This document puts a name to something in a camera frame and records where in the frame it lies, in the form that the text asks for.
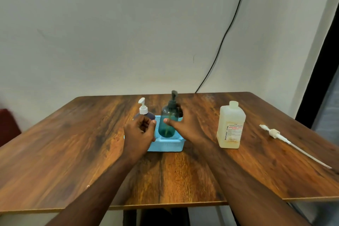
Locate person's right hand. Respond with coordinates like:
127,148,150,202
163,103,206,147

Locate black door frame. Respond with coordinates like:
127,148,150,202
295,15,339,129

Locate person's left forearm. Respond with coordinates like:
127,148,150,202
45,152,145,226

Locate translucent white square bottle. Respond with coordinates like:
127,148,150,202
216,100,246,149

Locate loose white pump with tube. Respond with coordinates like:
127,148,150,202
259,124,332,170

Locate dark bottle with white pump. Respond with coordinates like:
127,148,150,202
133,97,156,128

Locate dark red chair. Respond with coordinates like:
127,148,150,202
0,108,22,147

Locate teal glass pump bottle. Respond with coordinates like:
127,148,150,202
158,90,184,138

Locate black cable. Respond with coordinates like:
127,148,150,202
195,0,252,94

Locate person's right forearm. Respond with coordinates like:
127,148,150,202
195,138,311,226

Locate light blue plastic basket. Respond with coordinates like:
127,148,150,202
124,115,186,153

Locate person's left hand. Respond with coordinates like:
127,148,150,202
123,114,157,161

